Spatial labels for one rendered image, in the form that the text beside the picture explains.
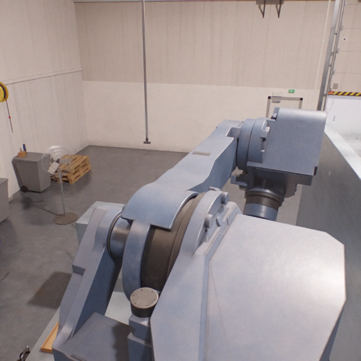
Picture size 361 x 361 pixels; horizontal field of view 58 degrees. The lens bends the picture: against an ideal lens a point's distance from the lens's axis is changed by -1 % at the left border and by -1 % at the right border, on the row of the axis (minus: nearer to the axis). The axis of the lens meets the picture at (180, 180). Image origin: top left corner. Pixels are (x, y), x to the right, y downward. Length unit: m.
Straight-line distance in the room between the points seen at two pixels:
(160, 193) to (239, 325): 0.36
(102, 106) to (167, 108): 2.50
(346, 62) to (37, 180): 9.55
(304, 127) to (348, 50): 10.03
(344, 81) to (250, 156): 10.19
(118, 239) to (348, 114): 11.41
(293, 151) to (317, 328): 0.99
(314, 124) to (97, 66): 11.27
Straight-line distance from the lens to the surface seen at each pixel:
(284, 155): 1.49
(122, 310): 4.56
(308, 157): 1.49
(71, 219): 7.89
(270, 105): 11.41
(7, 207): 8.37
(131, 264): 0.75
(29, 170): 9.30
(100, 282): 0.92
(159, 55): 11.65
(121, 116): 12.37
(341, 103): 11.89
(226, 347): 0.59
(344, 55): 11.50
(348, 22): 11.49
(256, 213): 1.57
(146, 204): 0.77
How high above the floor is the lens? 3.87
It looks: 24 degrees down
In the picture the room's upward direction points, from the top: 1 degrees clockwise
